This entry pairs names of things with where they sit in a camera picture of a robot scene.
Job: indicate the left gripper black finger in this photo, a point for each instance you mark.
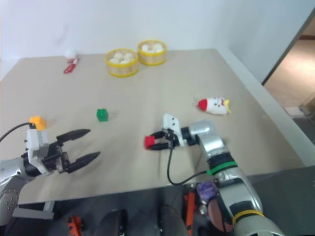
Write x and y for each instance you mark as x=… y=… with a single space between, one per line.
x=73 y=134
x=83 y=161

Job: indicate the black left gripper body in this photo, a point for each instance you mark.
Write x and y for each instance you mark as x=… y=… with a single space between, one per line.
x=55 y=157

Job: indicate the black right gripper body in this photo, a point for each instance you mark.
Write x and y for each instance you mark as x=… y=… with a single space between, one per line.
x=172 y=140

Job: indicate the red cube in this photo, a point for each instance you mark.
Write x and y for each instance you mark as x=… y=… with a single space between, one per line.
x=148 y=142

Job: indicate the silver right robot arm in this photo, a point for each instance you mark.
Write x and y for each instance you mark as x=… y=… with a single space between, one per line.
x=209 y=137

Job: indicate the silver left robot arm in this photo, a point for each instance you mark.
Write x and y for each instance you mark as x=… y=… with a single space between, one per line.
x=9 y=169

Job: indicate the green cube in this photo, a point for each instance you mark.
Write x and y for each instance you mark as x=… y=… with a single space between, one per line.
x=102 y=115

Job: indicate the orange cube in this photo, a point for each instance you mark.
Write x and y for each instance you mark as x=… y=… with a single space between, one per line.
x=39 y=121

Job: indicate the white red rocket plush toy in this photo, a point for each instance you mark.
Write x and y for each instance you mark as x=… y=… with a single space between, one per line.
x=215 y=106

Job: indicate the purple object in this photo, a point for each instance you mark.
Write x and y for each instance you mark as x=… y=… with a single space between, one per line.
x=206 y=191

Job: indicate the orange tool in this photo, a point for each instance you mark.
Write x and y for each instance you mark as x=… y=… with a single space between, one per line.
x=190 y=211
x=73 y=225

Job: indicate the yellow bamboo steamer basket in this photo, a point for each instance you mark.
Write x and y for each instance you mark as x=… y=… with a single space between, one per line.
x=152 y=59
x=121 y=68

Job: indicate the small white and red toy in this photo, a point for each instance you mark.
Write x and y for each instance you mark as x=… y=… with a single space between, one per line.
x=71 y=56

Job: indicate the white steamed bun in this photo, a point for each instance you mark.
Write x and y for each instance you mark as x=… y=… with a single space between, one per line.
x=118 y=55
x=145 y=47
x=124 y=61
x=157 y=46
x=114 y=60
x=128 y=56

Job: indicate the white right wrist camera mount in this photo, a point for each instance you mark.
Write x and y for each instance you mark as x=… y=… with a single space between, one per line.
x=172 y=121

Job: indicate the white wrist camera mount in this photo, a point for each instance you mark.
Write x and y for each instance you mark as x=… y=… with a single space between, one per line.
x=172 y=121
x=33 y=140

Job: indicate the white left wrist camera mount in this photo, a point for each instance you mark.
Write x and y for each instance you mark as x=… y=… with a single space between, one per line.
x=33 y=140

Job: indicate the grey metal table bracket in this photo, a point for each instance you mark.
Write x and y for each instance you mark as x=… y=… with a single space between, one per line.
x=32 y=212

